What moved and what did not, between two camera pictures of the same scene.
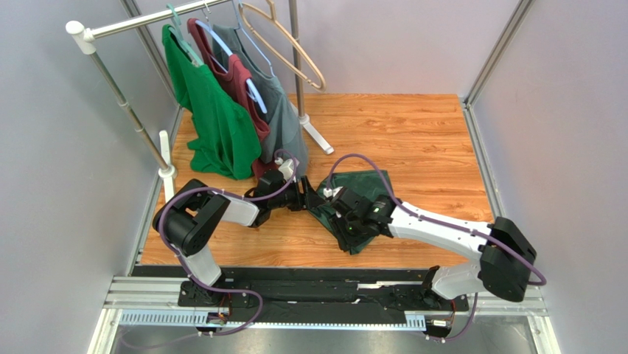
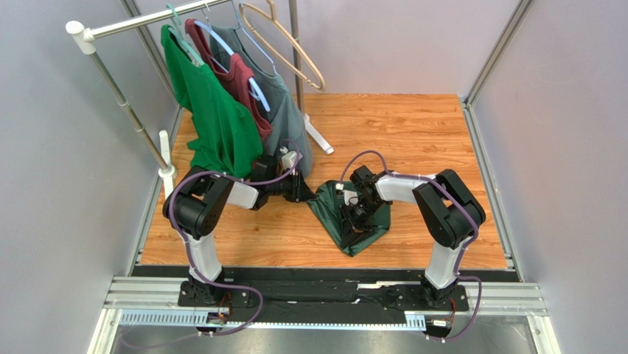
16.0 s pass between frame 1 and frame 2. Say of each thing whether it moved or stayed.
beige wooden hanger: stayed
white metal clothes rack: stayed
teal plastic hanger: stayed
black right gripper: moved
